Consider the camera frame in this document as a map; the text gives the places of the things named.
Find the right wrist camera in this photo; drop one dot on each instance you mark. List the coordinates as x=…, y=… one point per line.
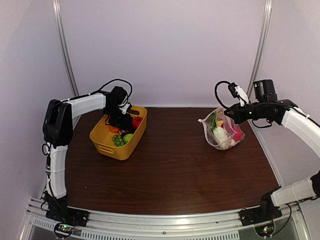
x=238, y=92

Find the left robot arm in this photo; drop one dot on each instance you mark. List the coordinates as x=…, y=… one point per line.
x=58, y=130

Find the right aluminium frame post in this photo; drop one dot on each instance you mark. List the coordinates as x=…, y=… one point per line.
x=264, y=31

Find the dark purple plush fruit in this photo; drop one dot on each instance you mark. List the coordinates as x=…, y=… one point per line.
x=123, y=132

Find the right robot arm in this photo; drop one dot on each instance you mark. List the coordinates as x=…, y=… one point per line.
x=287, y=114

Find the right circuit board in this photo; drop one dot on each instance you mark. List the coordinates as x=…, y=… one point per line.
x=265, y=230

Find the left circuit board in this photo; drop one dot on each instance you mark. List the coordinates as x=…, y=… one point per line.
x=62, y=230

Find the orange plush fruit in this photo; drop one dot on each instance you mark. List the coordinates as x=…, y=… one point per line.
x=113, y=129

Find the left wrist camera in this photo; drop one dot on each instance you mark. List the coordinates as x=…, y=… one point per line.
x=125, y=107

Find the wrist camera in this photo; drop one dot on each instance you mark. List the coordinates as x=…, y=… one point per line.
x=238, y=92
x=125, y=107

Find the circuit board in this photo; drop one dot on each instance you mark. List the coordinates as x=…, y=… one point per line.
x=265, y=230
x=62, y=230

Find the clear zip top bag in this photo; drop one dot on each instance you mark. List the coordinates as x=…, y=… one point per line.
x=229, y=125

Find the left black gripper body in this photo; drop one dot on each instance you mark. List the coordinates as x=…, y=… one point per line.
x=117, y=119

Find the left aluminium frame post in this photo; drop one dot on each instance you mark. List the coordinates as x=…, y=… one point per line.
x=64, y=47

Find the yellow plastic basket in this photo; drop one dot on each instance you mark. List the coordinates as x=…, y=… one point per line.
x=102, y=137

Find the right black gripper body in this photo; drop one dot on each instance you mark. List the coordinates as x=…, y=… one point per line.
x=259, y=112

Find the yellow plush burger bun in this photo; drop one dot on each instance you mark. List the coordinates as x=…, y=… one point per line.
x=220, y=123

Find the front aluminium rail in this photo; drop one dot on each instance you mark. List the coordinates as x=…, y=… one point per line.
x=223, y=225

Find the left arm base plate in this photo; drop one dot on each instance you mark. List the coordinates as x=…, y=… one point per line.
x=70, y=216

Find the green plush vegetable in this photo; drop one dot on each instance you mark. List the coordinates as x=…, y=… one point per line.
x=127, y=137

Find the aluminium frame post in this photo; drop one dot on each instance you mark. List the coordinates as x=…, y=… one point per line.
x=64, y=47
x=264, y=31

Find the green plush grapes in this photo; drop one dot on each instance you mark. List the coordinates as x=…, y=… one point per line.
x=118, y=140

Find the red plush tomato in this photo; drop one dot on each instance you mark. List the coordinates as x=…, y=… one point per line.
x=136, y=122

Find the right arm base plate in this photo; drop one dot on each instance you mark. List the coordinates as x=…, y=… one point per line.
x=257, y=215

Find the white plush daikon radish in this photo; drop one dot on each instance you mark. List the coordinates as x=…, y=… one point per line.
x=219, y=133

